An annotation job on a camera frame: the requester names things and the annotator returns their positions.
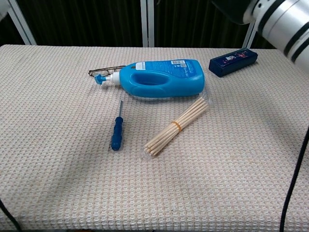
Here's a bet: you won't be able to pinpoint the slanted white frame post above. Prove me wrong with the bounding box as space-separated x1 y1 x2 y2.
6 0 37 46
242 22 258 49

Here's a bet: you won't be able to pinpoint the blue detergent bottle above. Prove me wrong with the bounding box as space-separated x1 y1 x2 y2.
94 59 206 99

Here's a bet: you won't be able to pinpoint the blue-handled screwdriver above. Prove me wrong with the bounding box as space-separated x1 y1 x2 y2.
110 100 125 152

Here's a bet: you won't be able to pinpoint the dark-framed eyeglasses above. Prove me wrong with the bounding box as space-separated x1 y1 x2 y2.
88 65 126 77

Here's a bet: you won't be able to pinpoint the wrapped bundle of wooden sticks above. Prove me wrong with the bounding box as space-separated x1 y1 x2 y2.
141 94 215 160

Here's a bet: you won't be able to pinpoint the yellow rubber band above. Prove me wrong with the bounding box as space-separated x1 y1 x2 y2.
171 120 183 132

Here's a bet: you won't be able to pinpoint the black cable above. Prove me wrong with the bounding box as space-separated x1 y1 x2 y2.
0 198 23 232
279 125 309 232

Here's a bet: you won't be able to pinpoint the dark curtain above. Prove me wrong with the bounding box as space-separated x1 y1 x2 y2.
0 0 278 49

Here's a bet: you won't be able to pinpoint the upright white frame post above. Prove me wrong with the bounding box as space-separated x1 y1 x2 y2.
140 0 155 48

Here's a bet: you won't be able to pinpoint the dark blue rectangular box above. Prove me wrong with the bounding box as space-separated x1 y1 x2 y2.
208 47 259 78

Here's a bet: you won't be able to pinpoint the beige waffle tablecloth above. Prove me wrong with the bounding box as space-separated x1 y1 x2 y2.
0 44 309 231

